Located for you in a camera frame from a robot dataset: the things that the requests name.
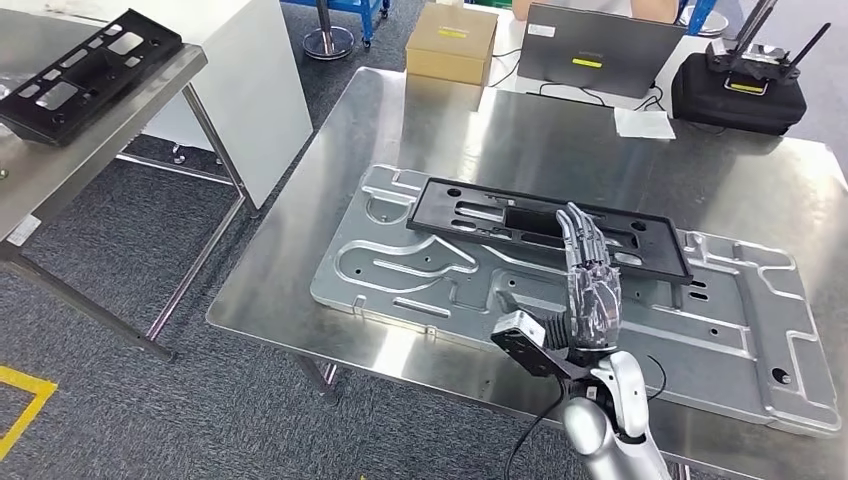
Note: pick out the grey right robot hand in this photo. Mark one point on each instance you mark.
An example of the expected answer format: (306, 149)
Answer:
(596, 305)

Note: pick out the black plastic panel part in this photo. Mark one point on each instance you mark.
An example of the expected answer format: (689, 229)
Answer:
(530, 222)
(93, 73)

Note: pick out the stainless steel workbench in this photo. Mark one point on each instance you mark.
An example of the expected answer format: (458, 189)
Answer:
(530, 132)

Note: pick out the white paper sheet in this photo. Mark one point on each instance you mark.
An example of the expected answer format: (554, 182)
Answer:
(642, 124)

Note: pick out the grey metal fixture plate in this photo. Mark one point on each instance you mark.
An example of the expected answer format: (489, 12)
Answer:
(411, 278)

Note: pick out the black carrying case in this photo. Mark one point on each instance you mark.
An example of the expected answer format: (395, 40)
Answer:
(735, 106)

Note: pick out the grey laptop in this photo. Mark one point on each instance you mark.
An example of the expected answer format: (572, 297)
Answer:
(596, 40)

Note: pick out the black controller with antennas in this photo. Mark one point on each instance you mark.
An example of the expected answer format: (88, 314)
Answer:
(748, 63)

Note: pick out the cardboard box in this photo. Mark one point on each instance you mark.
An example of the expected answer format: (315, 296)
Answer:
(450, 46)

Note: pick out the person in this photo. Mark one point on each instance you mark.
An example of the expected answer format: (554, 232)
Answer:
(652, 8)

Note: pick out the blue steel cart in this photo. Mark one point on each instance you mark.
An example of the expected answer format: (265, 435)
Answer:
(368, 13)

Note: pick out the white board panel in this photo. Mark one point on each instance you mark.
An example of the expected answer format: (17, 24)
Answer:
(252, 99)

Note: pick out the steel side table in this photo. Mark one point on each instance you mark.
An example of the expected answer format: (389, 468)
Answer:
(99, 152)

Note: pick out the chrome round pedestal base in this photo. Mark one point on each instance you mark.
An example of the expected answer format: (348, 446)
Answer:
(328, 43)
(705, 23)

